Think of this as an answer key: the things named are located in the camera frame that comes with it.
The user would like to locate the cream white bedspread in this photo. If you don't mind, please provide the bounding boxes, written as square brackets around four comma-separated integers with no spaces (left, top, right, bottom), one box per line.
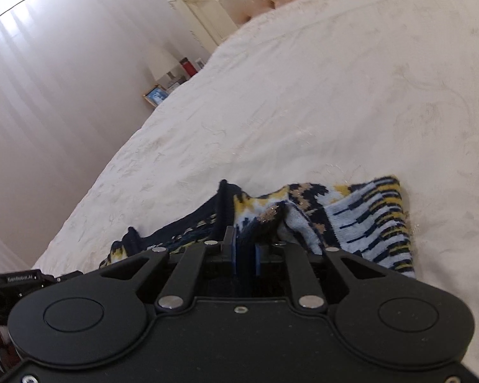
[32,0,479,372]

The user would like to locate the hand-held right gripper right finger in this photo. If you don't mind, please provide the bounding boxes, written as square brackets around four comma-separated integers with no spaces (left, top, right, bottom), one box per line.
[255,240,386,312]

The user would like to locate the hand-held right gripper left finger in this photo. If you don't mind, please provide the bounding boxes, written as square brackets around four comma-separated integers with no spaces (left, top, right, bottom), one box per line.
[99,225,240,312]

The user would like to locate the white table lamp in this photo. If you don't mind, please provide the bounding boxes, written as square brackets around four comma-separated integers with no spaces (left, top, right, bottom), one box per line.
[148,45,179,83]

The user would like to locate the gold picture frame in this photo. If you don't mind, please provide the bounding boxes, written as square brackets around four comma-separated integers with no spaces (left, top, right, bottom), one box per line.
[142,84,169,107]

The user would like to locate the white curtain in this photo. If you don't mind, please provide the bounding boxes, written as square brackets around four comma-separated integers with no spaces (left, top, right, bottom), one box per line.
[0,0,208,278]

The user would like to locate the navy yellow patterned knit sweater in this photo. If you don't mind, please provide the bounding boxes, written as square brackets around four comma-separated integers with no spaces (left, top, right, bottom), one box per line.
[99,175,418,281]

